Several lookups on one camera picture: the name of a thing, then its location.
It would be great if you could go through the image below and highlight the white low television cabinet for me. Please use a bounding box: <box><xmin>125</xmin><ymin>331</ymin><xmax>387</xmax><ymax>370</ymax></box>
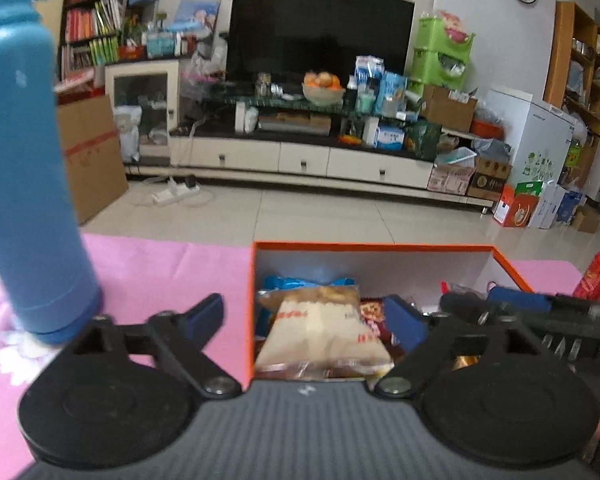
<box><xmin>169</xmin><ymin>127</ymin><xmax>497</xmax><ymax>209</ymax></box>

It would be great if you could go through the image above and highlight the green plastic storage rack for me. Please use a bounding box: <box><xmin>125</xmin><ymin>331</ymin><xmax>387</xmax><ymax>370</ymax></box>
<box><xmin>410</xmin><ymin>9</ymin><xmax>477</xmax><ymax>97</ymax></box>

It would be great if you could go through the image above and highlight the red drink can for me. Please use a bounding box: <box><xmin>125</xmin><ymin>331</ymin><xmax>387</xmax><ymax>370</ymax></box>
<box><xmin>572</xmin><ymin>249</ymin><xmax>600</xmax><ymax>302</ymax></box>

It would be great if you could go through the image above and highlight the blue white tissue box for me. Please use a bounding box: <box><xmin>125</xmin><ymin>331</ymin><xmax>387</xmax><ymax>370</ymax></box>
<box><xmin>374</xmin><ymin>126</ymin><xmax>407</xmax><ymax>152</ymax></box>

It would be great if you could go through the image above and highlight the white blue printed box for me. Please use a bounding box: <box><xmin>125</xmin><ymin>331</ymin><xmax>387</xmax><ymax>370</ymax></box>
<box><xmin>527</xmin><ymin>184</ymin><xmax>584</xmax><ymax>231</ymax></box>

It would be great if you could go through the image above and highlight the red orange snack packet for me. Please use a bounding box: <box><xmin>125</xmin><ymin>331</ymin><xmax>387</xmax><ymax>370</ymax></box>
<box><xmin>359</xmin><ymin>297</ymin><xmax>397</xmax><ymax>347</ymax></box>

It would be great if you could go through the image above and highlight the red plastic bowl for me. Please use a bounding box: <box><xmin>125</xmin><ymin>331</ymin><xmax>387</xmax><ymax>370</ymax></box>
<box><xmin>469</xmin><ymin>116</ymin><xmax>507</xmax><ymax>142</ymax></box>

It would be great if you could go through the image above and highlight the pink tablecloth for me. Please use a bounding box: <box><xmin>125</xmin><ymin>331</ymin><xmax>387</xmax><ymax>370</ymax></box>
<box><xmin>0</xmin><ymin>233</ymin><xmax>587</xmax><ymax>480</ymax></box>

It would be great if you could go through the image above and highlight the light blue carton pack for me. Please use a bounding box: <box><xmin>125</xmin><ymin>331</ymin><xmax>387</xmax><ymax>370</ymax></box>
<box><xmin>379</xmin><ymin>70</ymin><xmax>409</xmax><ymax>117</ymax></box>

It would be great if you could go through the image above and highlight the white power strip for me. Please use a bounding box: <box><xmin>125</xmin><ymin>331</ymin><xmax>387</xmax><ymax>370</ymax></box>
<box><xmin>151</xmin><ymin>181</ymin><xmax>202</xmax><ymax>207</ymax></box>

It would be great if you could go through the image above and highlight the blue thermos jug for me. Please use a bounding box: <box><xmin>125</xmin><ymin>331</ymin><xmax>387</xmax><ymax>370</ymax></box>
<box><xmin>0</xmin><ymin>0</ymin><xmax>104</xmax><ymax>347</ymax></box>

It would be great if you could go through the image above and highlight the white lace doily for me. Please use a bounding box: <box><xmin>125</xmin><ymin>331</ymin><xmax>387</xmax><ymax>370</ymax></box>
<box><xmin>0</xmin><ymin>329</ymin><xmax>65</xmax><ymax>387</ymax></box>

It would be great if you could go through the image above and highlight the white chest freezer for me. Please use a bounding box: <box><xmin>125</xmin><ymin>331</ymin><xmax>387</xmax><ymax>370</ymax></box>
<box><xmin>484</xmin><ymin>86</ymin><xmax>579</xmax><ymax>197</ymax></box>

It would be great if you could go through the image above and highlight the light blue snack packet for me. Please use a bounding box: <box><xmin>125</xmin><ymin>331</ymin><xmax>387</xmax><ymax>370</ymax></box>
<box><xmin>261</xmin><ymin>274</ymin><xmax>357</xmax><ymax>295</ymax></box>

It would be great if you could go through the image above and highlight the dark bookshelf with books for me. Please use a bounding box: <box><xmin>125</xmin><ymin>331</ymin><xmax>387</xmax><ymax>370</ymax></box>
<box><xmin>59</xmin><ymin>0</ymin><xmax>132</xmax><ymax>82</ymax></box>

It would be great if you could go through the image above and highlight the blue white carton pack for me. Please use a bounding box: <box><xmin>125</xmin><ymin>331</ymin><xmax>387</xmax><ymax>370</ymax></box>
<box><xmin>354</xmin><ymin>55</ymin><xmax>386</xmax><ymax>94</ymax></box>

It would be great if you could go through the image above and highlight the green printed package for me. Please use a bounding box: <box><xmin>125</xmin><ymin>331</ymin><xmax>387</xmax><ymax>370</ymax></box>
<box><xmin>404</xmin><ymin>119</ymin><xmax>442</xmax><ymax>162</ymax></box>

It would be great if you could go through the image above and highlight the dark printed carton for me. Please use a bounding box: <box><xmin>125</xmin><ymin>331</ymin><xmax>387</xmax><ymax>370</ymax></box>
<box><xmin>466</xmin><ymin>156</ymin><xmax>512</xmax><ymax>202</ymax></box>

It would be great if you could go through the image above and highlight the white glass door cabinet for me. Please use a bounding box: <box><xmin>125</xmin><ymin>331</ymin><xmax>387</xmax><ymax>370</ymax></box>
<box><xmin>103</xmin><ymin>58</ymin><xmax>182</xmax><ymax>164</ymax></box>

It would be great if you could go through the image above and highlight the large brown cardboard box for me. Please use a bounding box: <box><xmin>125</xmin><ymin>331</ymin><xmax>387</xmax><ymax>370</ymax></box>
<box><xmin>56</xmin><ymin>91</ymin><xmax>130</xmax><ymax>227</ymax></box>

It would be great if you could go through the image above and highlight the clear beige cracker packet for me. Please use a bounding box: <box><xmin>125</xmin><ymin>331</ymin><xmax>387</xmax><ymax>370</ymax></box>
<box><xmin>255</xmin><ymin>284</ymin><xmax>396</xmax><ymax>378</ymax></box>

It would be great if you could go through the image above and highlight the orange green printed box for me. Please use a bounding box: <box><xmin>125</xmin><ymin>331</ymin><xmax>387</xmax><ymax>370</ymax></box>
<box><xmin>491</xmin><ymin>181</ymin><xmax>544</xmax><ymax>229</ymax></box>

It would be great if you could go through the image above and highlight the orange cardboard box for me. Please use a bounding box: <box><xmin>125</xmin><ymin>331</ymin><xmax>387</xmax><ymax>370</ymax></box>
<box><xmin>250</xmin><ymin>241</ymin><xmax>537</xmax><ymax>382</ymax></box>

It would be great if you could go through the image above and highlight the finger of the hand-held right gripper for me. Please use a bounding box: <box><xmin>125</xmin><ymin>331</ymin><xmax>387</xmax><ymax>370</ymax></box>
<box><xmin>486</xmin><ymin>286</ymin><xmax>600</xmax><ymax>323</ymax></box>
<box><xmin>439</xmin><ymin>293</ymin><xmax>491</xmax><ymax>317</ymax></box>

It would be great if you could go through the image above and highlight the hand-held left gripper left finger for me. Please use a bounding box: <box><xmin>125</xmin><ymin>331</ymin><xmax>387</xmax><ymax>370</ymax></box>
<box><xmin>67</xmin><ymin>293</ymin><xmax>242</xmax><ymax>401</ymax></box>

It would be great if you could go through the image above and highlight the fruit bowl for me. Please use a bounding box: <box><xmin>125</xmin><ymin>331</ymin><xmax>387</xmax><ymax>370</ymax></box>
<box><xmin>301</xmin><ymin>71</ymin><xmax>347</xmax><ymax>107</ymax></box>

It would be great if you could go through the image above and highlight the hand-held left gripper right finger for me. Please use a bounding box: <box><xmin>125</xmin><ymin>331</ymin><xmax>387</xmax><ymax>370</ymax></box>
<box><xmin>374</xmin><ymin>295</ymin><xmax>547</xmax><ymax>401</ymax></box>

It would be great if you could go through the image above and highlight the small brown cardboard box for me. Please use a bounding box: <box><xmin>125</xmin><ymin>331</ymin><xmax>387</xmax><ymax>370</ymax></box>
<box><xmin>421</xmin><ymin>83</ymin><xmax>479</xmax><ymax>134</ymax></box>

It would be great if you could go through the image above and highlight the black television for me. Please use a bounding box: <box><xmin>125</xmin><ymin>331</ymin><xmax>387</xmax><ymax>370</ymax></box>
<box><xmin>226</xmin><ymin>0</ymin><xmax>416</xmax><ymax>86</ymax></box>

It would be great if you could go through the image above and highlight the pink printed carton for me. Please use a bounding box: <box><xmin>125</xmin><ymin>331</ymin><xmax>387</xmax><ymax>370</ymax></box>
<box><xmin>426</xmin><ymin>160</ymin><xmax>477</xmax><ymax>197</ymax></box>

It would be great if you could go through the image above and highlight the wooden wall shelf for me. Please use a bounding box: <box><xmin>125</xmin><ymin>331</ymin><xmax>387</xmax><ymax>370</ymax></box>
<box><xmin>543</xmin><ymin>1</ymin><xmax>600</xmax><ymax>137</ymax></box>

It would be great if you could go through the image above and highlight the blue picture poster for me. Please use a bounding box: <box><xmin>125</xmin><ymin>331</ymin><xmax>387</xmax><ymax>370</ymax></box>
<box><xmin>171</xmin><ymin>0</ymin><xmax>223</xmax><ymax>37</ymax></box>

